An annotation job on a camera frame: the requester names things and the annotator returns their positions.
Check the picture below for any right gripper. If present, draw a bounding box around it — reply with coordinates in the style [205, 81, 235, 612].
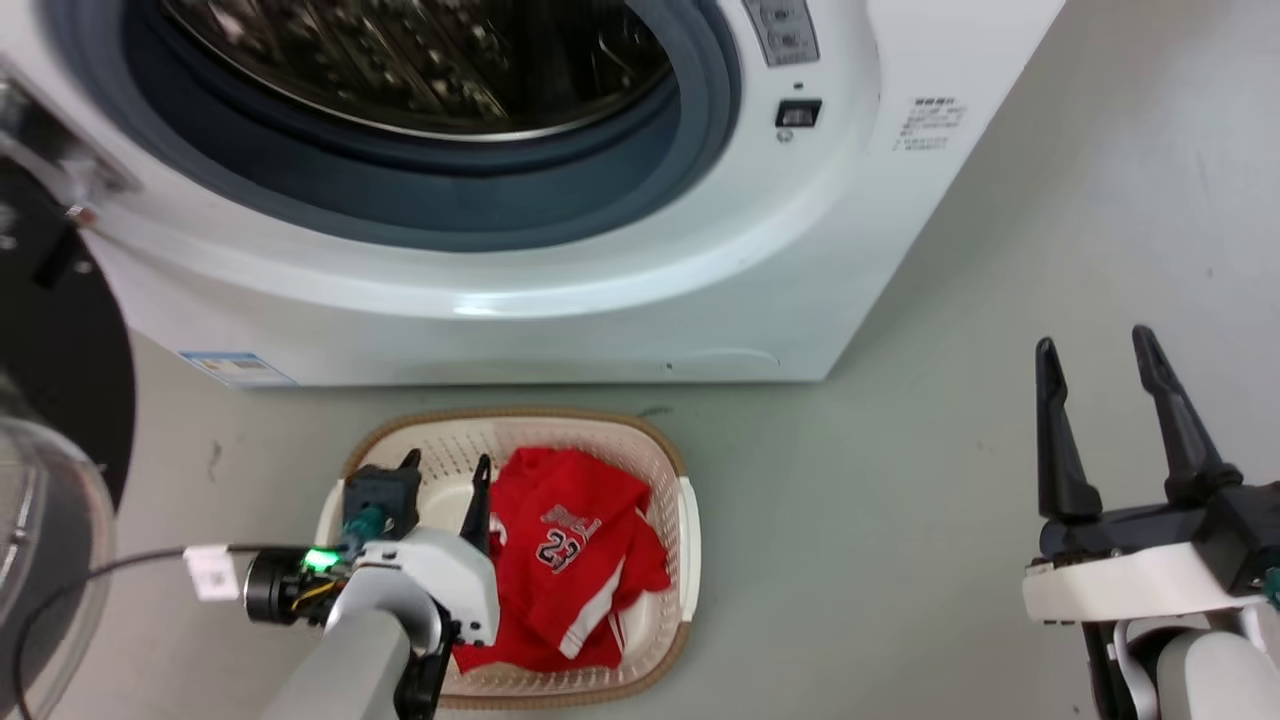
[1022, 325, 1280, 627]

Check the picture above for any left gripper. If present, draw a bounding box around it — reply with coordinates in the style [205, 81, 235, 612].
[350, 448, 500, 647]

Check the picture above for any red basketball jersey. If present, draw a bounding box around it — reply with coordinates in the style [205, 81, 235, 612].
[450, 447, 673, 674]

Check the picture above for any cream perforated laundry basket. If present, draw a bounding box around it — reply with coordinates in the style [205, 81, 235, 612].
[315, 407, 702, 711]

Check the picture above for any washing machine door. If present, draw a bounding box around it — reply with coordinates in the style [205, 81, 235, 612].
[0, 70, 137, 720]

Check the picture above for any stainless steel washing machine drum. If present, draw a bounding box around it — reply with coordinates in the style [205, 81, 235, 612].
[160, 0, 673, 143]

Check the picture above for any black cylinder with green light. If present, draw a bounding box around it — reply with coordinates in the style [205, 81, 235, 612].
[243, 545, 346, 629]

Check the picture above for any blue energy label sticker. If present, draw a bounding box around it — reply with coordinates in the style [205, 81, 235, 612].
[178, 350, 299, 389]

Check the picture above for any white front-load washing machine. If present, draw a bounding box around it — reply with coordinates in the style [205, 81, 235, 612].
[0, 0, 1067, 389]

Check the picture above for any printed text label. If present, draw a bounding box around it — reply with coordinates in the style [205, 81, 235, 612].
[893, 96, 968, 153]

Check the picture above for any grey warning sticker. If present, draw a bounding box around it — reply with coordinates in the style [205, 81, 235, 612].
[742, 0, 821, 68]

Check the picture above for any teal cable connector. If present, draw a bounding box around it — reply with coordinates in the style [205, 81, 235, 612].
[343, 504, 389, 549]

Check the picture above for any white cable tag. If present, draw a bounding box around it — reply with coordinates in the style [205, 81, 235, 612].
[183, 543, 244, 603]

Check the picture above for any thin black cable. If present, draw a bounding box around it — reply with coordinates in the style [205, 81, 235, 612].
[12, 544, 301, 720]

